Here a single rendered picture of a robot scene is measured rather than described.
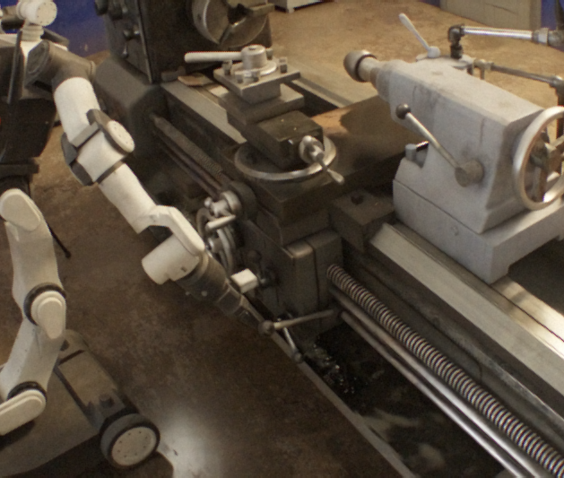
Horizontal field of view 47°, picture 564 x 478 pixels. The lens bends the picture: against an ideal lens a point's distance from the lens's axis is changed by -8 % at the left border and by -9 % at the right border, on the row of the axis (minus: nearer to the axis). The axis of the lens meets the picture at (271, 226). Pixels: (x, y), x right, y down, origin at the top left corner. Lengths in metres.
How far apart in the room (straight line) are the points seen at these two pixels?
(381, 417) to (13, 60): 1.27
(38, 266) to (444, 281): 1.12
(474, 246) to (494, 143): 0.22
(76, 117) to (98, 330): 1.50
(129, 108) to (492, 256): 1.61
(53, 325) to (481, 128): 1.30
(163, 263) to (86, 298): 1.62
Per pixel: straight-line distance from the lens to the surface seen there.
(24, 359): 2.13
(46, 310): 2.00
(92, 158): 1.39
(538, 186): 1.42
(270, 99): 1.74
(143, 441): 2.23
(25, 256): 1.95
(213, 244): 1.86
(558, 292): 1.65
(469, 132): 1.44
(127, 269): 3.07
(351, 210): 1.62
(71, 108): 1.46
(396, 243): 1.56
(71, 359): 2.42
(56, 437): 2.22
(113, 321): 2.82
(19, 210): 1.85
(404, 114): 1.50
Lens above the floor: 1.77
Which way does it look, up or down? 34 degrees down
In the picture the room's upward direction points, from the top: 8 degrees counter-clockwise
